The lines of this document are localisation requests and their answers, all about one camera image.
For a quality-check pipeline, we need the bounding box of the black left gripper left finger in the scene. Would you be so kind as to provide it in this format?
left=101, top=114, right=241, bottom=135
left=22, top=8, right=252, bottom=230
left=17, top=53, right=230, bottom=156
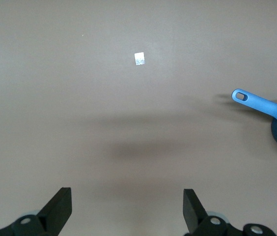
left=0, top=187, right=72, bottom=236

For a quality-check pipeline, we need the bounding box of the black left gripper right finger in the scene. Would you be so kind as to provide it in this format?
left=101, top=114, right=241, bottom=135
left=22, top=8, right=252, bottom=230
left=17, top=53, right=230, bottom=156
left=183, top=188, right=274, bottom=236

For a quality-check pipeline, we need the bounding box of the brown table cover sheet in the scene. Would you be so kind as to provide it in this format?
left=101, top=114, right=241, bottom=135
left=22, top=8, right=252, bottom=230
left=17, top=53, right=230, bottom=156
left=0, top=0, right=277, bottom=236

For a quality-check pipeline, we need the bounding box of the small white sticker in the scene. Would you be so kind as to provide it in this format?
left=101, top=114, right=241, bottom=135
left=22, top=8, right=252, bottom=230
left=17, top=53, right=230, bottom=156
left=134, top=52, right=146, bottom=66

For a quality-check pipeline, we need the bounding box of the dark pot with blue handle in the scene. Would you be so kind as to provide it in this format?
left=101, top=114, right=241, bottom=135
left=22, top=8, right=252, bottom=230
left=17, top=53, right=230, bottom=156
left=231, top=88, right=277, bottom=153

